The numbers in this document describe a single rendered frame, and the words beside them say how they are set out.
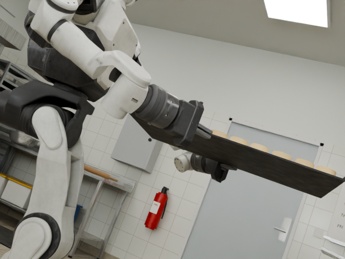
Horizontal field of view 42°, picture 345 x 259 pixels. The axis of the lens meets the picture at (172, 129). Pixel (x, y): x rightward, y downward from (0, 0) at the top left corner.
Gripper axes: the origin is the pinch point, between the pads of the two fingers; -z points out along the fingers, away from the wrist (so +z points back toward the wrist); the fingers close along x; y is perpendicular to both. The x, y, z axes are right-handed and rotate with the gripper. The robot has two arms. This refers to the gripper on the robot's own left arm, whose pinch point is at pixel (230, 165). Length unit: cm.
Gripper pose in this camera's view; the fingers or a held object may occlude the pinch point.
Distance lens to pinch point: 154.7
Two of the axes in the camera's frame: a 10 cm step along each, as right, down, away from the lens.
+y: 7.7, 4.0, 5.0
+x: 3.6, -9.2, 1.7
